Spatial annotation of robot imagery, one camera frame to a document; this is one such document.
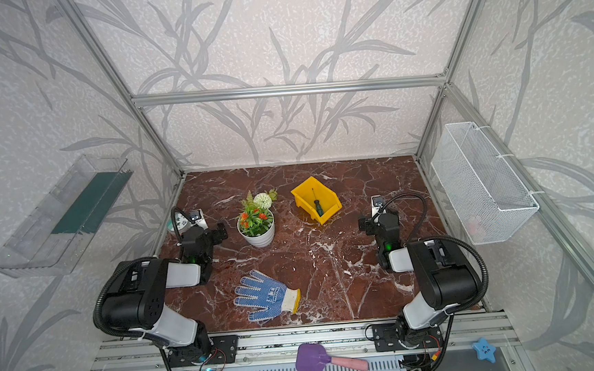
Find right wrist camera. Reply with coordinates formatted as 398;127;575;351
371;195;386;216

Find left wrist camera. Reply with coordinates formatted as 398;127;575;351
187;209;208;230

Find clear plastic jar printed lid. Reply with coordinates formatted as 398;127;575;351
167;214;191;234

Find blue dotted work glove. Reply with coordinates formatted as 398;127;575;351
234;270;301;323

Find white wire mesh basket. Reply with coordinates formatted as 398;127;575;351
432;122;540;245

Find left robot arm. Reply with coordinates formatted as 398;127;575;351
92;223;238;368

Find yellow plastic bin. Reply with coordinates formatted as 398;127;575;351
292;177;343;225

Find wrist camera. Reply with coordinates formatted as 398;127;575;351
371;195;386;216
187;209;208;230

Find white ribbed flower pot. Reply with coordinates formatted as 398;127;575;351
236;217;276;248

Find black green handled screwdriver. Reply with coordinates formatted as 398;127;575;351
312;189;324;217

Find purple pink toy shovel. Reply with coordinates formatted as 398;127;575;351
295;343;369;371

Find blue star toy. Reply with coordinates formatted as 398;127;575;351
472;338;497;364

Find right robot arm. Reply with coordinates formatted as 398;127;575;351
358;212;489;352

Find clear plastic wall shelf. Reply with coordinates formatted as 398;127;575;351
0;155;133;279

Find green artificial potted plant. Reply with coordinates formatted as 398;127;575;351
237;189;278;238

